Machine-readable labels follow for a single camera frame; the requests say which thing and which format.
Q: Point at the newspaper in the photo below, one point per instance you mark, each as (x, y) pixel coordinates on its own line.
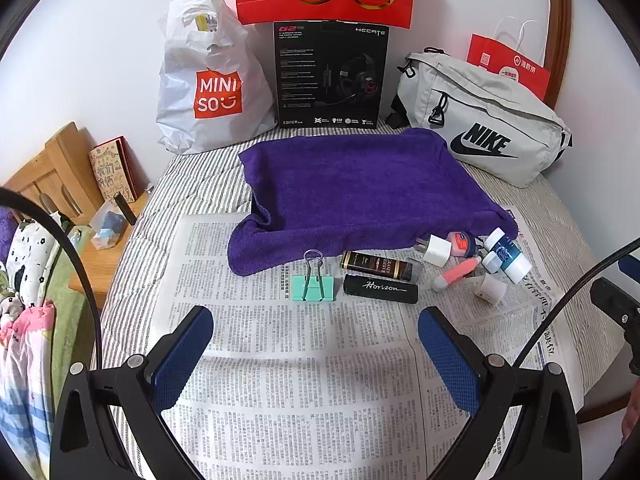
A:
(300, 410)

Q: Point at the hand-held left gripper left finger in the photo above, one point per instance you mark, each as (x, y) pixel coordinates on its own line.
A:
(185, 355)

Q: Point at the person's right hand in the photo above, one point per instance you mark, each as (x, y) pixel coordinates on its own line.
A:
(632, 415)

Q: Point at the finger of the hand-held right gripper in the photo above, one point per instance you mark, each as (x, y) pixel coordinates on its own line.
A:
(631, 266)
(617, 310)

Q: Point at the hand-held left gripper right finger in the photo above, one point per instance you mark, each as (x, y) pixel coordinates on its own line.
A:
(447, 355)

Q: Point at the grey waist bag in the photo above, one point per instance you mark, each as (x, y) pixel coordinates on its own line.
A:
(500, 110)

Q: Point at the white charger plug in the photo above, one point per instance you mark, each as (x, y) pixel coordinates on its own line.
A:
(437, 251)

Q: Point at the white floral cloth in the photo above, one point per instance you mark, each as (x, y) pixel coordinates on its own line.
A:
(35, 255)

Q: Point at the red paper bag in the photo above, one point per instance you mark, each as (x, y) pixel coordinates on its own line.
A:
(485, 52)

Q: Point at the black headset box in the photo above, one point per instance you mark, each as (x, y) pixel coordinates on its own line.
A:
(300, 85)

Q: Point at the green cloth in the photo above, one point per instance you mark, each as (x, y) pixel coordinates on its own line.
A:
(67, 310)

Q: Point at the brown gold tube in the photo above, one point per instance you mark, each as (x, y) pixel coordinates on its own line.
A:
(370, 262)

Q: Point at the clear plastic box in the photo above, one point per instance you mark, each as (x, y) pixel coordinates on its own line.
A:
(107, 230)

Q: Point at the white plastic shopping bag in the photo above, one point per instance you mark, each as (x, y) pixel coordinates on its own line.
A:
(215, 60)

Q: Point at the pink printed blanket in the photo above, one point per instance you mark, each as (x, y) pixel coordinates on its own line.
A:
(25, 360)

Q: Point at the pink white pen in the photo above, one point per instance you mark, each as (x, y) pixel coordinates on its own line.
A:
(457, 272)

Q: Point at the patterned notebook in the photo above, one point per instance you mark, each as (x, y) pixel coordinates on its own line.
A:
(112, 170)

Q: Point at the small white jar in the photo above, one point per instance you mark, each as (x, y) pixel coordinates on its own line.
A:
(490, 288)

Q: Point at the purple towel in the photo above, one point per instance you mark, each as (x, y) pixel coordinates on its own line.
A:
(350, 185)

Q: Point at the black stick device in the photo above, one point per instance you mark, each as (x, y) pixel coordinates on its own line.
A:
(125, 210)

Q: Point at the wooden nightstand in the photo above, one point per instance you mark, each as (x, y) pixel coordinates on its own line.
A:
(60, 155)

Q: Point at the green binder clip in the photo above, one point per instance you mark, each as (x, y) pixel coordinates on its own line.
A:
(312, 287)

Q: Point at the blue white bottle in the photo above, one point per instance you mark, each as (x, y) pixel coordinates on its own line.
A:
(507, 255)

